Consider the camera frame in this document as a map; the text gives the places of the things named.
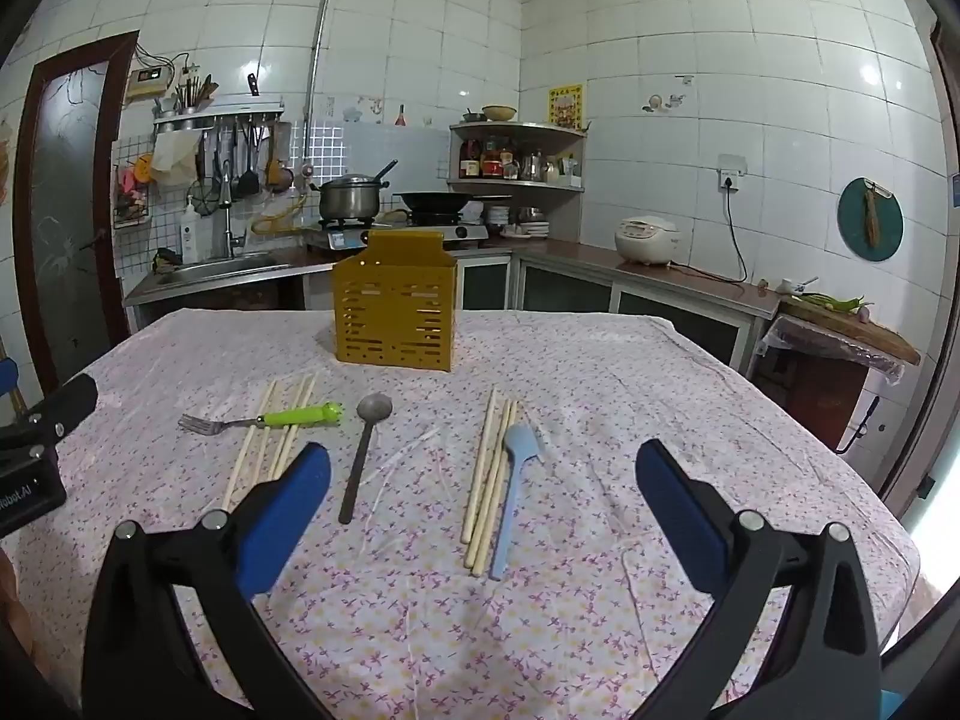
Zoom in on gas stove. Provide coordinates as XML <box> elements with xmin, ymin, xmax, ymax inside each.
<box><xmin>301</xmin><ymin>223</ymin><xmax>488</xmax><ymax>254</ymax></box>

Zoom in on wall power outlet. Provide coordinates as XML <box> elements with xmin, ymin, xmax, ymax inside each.
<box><xmin>716</xmin><ymin>153</ymin><xmax>748</xmax><ymax>193</ymax></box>

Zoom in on green round cutting board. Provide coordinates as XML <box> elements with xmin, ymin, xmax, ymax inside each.
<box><xmin>836</xmin><ymin>177</ymin><xmax>905</xmax><ymax>262</ymax></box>

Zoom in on steel sink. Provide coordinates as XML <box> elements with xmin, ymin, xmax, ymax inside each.
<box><xmin>158</xmin><ymin>254</ymin><xmax>281</xmax><ymax>284</ymax></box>

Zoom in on floral pink tablecloth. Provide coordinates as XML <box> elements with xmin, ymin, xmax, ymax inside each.
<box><xmin>5</xmin><ymin>310</ymin><xmax>919</xmax><ymax>718</ymax></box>

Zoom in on wall utensil rack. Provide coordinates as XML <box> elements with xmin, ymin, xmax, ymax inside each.
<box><xmin>153</xmin><ymin>98</ymin><xmax>286</xmax><ymax>133</ymax></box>

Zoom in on corner shelf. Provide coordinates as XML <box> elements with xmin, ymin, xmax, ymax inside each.
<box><xmin>446</xmin><ymin>121</ymin><xmax>587</xmax><ymax>241</ymax></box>

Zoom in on brown door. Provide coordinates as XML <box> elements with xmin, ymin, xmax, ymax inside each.
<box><xmin>13</xmin><ymin>32</ymin><xmax>137</xmax><ymax>394</ymax></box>

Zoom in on yellow perforated utensil holder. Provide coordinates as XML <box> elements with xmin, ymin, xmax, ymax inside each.
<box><xmin>332</xmin><ymin>234</ymin><xmax>459</xmax><ymax>372</ymax></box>

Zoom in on white soap bottle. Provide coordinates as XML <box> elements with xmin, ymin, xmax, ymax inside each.
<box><xmin>179</xmin><ymin>199</ymin><xmax>200</xmax><ymax>265</ymax></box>

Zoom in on steel cooking pot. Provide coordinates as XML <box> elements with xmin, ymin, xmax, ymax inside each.
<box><xmin>311</xmin><ymin>160</ymin><xmax>398</xmax><ymax>223</ymax></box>

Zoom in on wooden cutting board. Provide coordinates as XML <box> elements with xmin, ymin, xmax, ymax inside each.
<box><xmin>779</xmin><ymin>296</ymin><xmax>921</xmax><ymax>366</ymax></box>

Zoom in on white rice cooker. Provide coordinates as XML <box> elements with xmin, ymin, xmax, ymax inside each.
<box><xmin>615</xmin><ymin>216</ymin><xmax>680</xmax><ymax>266</ymax></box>

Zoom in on kitchen counter cabinets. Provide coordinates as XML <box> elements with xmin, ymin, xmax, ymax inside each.
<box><xmin>124</xmin><ymin>239</ymin><xmax>779</xmax><ymax>374</ymax></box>

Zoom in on blue chair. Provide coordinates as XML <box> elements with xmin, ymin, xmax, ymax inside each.
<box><xmin>0</xmin><ymin>358</ymin><xmax>26</xmax><ymax>416</ymax></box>

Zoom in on wooden chopstick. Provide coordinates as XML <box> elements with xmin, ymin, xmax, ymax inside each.
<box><xmin>221</xmin><ymin>379</ymin><xmax>278</xmax><ymax>511</ymax></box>
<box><xmin>460</xmin><ymin>387</ymin><xmax>500</xmax><ymax>544</ymax></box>
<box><xmin>252</xmin><ymin>376</ymin><xmax>311</xmax><ymax>484</ymax></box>
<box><xmin>272</xmin><ymin>376</ymin><xmax>317</xmax><ymax>479</ymax></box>
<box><xmin>467</xmin><ymin>398</ymin><xmax>514</xmax><ymax>577</ymax></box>
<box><xmin>460</xmin><ymin>388</ymin><xmax>517</xmax><ymax>577</ymax></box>

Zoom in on dark metal spoon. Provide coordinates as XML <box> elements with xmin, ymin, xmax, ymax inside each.
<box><xmin>338</xmin><ymin>394</ymin><xmax>392</xmax><ymax>525</ymax></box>

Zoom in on black wok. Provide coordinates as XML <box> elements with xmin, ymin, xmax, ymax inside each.
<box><xmin>395</xmin><ymin>190</ymin><xmax>508</xmax><ymax>224</ymax></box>

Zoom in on beige bowl on shelf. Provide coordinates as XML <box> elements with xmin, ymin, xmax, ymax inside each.
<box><xmin>482</xmin><ymin>104</ymin><xmax>517</xmax><ymax>122</ymax></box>

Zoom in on green handled fork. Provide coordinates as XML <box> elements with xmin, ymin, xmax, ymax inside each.
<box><xmin>178</xmin><ymin>401</ymin><xmax>343</xmax><ymax>436</ymax></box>

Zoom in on yellow wall poster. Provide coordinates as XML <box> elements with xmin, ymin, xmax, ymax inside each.
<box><xmin>548</xmin><ymin>85</ymin><xmax>584</xmax><ymax>132</ymax></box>

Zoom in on stacked white plates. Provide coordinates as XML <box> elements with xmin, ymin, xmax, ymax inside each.
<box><xmin>485</xmin><ymin>205</ymin><xmax>550</xmax><ymax>239</ymax></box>

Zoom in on sink faucet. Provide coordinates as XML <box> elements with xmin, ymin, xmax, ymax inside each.
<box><xmin>220</xmin><ymin>161</ymin><xmax>245</xmax><ymax>260</ymax></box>

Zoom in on black power cable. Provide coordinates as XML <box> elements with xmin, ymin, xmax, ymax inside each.
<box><xmin>667</xmin><ymin>177</ymin><xmax>752</xmax><ymax>286</ymax></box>

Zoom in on light blue spatula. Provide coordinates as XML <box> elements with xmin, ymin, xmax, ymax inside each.
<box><xmin>490</xmin><ymin>424</ymin><xmax>540</xmax><ymax>580</ymax></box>

